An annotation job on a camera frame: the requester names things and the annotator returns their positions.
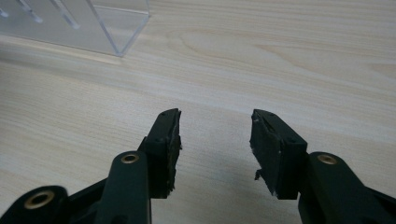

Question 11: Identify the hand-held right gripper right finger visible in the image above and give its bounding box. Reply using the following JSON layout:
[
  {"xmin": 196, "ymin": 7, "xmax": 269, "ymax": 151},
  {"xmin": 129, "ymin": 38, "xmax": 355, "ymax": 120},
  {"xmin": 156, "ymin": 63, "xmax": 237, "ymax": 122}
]
[{"xmin": 248, "ymin": 108, "xmax": 309, "ymax": 201}]

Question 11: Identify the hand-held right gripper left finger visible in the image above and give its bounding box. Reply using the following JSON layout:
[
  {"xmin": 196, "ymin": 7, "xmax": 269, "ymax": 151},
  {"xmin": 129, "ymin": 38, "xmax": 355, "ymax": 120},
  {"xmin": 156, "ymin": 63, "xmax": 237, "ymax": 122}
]
[{"xmin": 136, "ymin": 107, "xmax": 183, "ymax": 200}]

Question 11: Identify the clear acrylic rack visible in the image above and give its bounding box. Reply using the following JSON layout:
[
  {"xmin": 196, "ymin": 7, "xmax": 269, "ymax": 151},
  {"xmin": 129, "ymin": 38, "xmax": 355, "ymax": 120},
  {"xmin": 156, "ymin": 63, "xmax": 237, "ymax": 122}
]
[{"xmin": 0, "ymin": 0, "xmax": 151, "ymax": 58}]

